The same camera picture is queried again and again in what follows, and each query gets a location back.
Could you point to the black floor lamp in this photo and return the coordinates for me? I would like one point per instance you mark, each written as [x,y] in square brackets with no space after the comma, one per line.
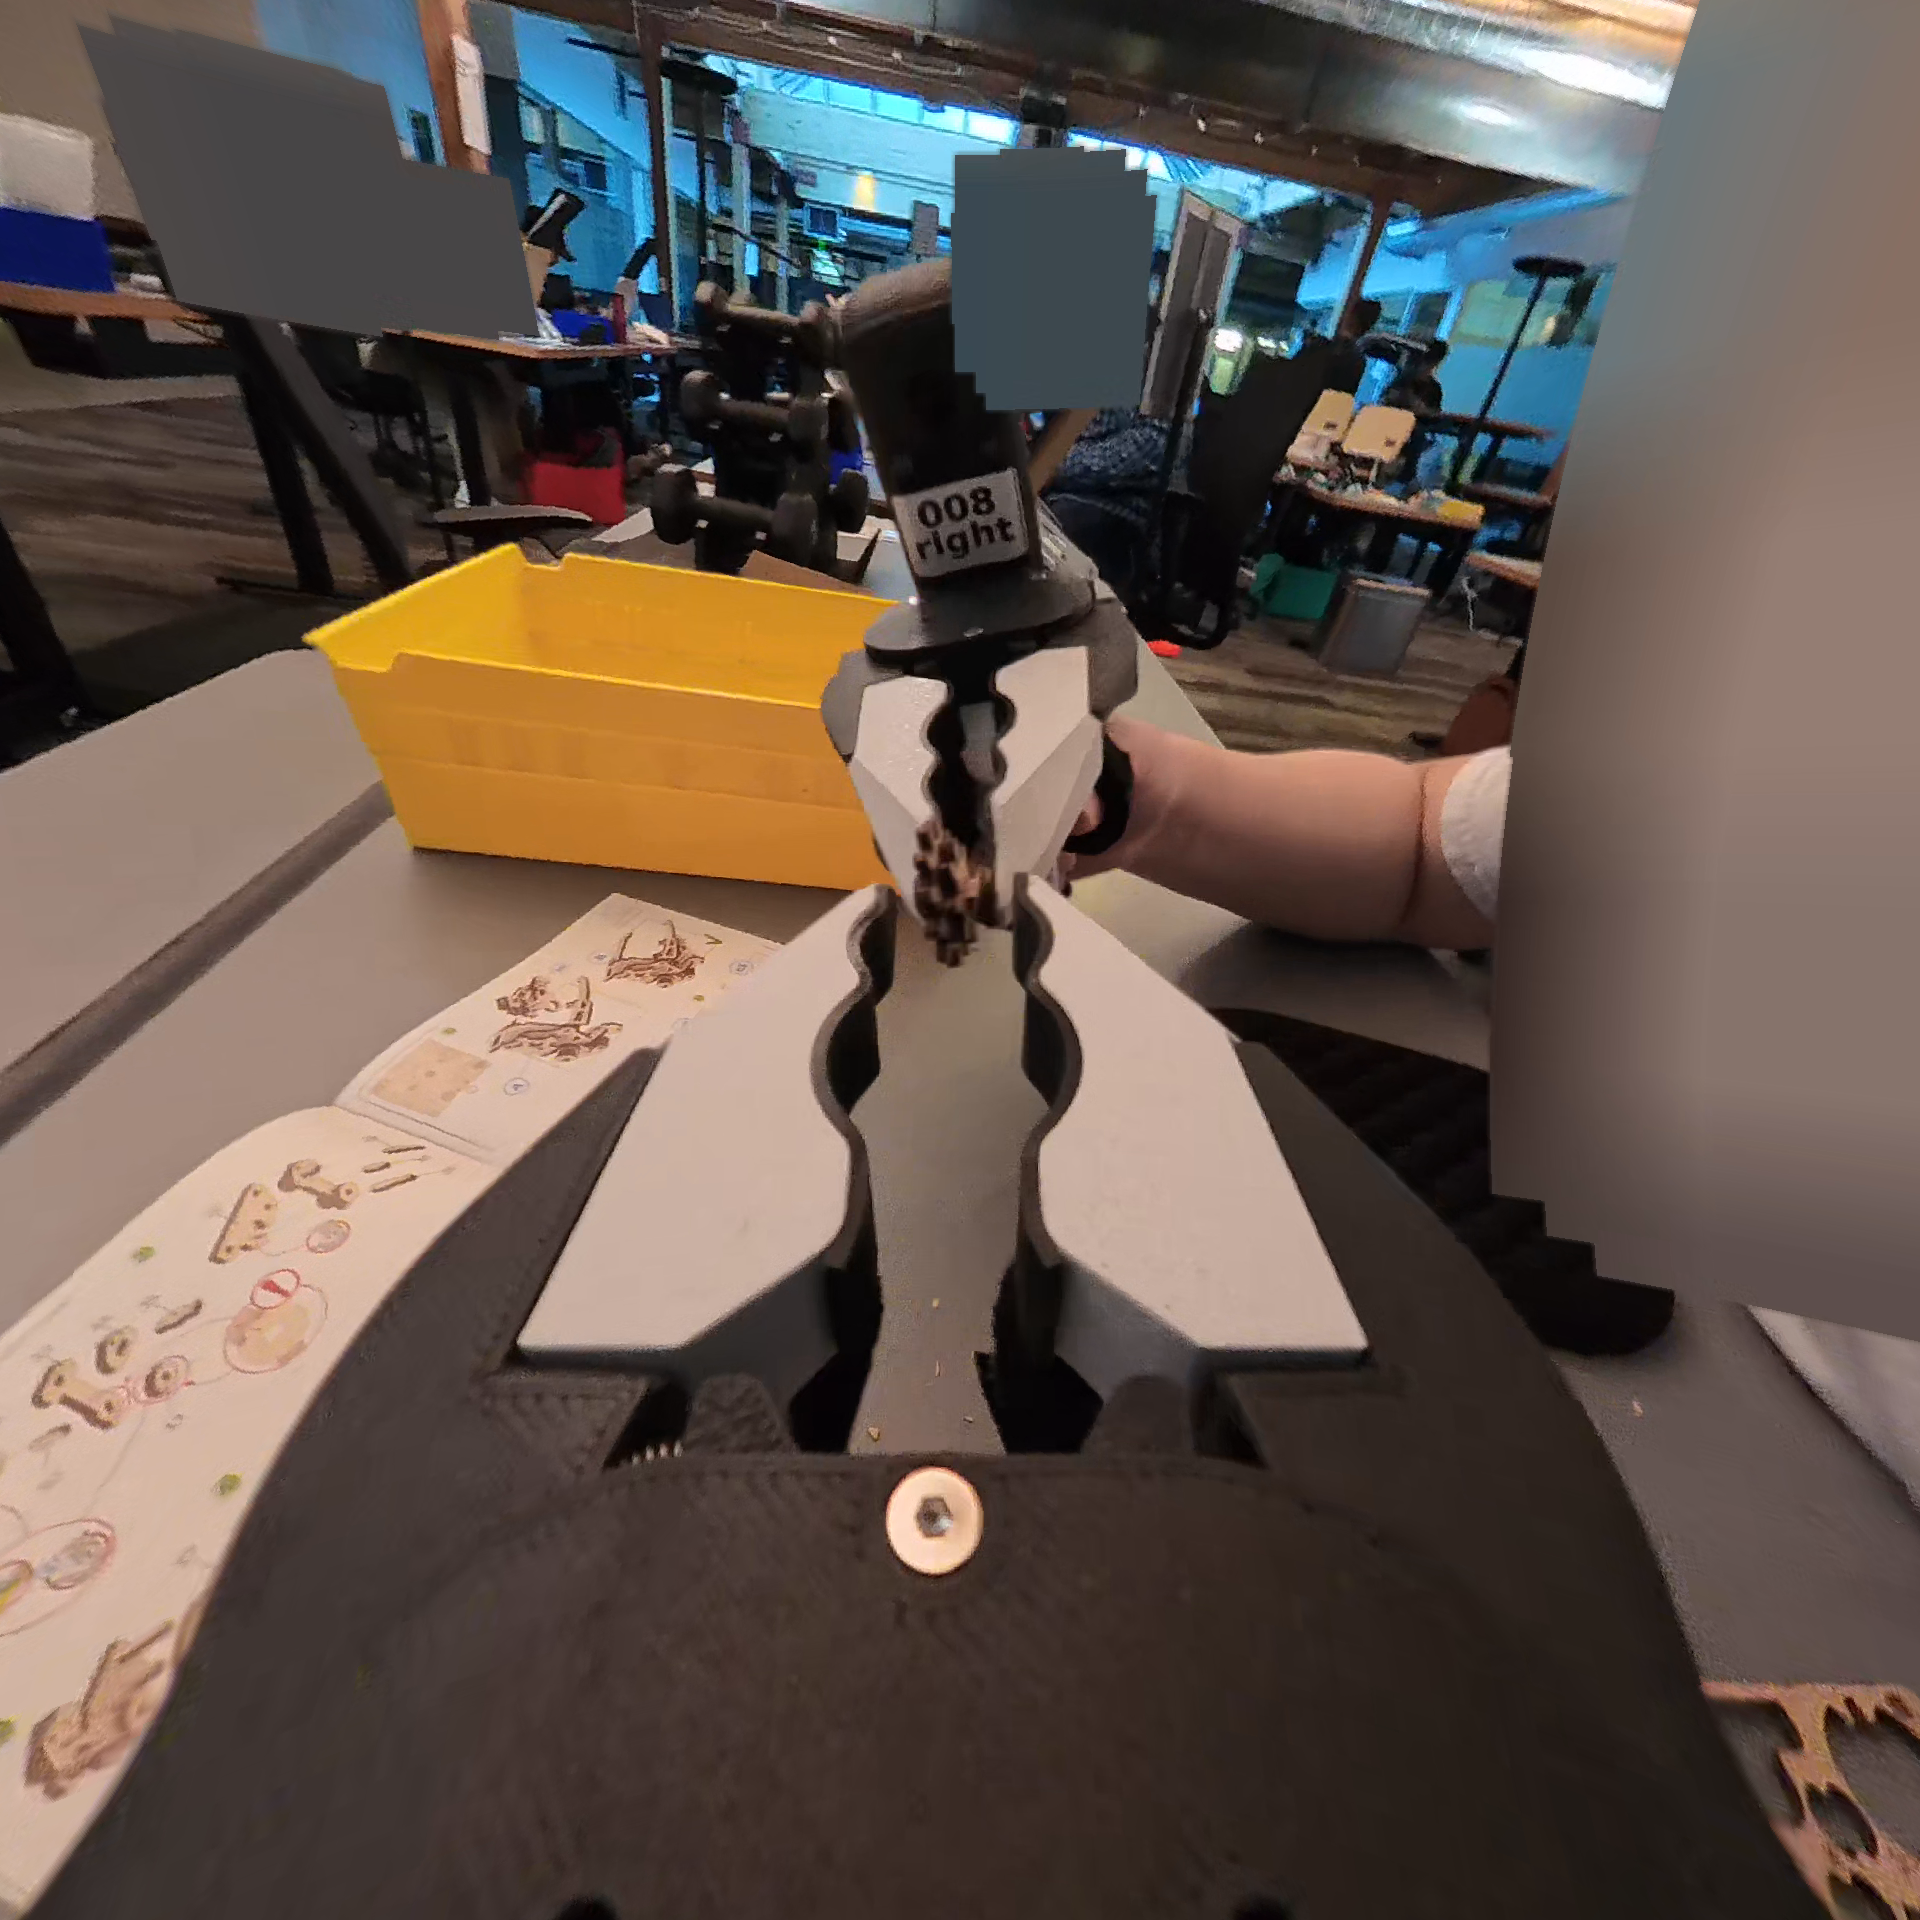
[1532,329]

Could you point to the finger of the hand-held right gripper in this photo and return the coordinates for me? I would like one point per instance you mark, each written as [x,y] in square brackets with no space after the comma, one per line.
[896,768]
[1050,752]

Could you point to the grey waste bin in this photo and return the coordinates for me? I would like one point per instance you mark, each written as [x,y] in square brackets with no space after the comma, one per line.
[1373,631]

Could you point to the blue storage box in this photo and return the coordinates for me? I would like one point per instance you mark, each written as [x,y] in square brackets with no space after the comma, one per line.
[53,251]

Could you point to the person's right hand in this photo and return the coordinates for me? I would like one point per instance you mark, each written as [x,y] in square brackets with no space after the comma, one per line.
[1179,809]

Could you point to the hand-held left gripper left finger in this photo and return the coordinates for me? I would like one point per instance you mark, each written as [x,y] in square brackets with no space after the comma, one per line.
[702,1184]

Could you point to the yellow plastic bin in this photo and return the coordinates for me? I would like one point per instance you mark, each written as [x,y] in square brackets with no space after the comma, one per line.
[601,736]

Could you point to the black office chair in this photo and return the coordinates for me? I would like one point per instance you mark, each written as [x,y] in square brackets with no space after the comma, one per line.
[505,522]

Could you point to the laser-cut wooden parts sheet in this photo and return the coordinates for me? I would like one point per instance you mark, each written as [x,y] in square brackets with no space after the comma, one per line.
[1824,1768]

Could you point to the small wooden gear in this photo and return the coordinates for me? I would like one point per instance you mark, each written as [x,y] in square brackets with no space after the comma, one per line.
[958,882]

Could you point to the illustrated instruction booklet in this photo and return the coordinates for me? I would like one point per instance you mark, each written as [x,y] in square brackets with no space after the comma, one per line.
[225,1274]

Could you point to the red bag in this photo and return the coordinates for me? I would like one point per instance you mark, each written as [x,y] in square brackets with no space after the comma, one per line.
[577,484]

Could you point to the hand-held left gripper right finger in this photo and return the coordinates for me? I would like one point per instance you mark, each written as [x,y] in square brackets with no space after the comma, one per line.
[1186,1184]

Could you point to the wooden desk with black legs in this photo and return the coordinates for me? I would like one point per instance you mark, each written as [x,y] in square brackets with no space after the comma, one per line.
[285,433]

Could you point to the black dumbbell rack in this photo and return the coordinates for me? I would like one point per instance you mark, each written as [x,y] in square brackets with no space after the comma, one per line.
[753,433]

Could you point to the person's right forearm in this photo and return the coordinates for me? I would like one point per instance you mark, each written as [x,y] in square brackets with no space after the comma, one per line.
[1351,842]

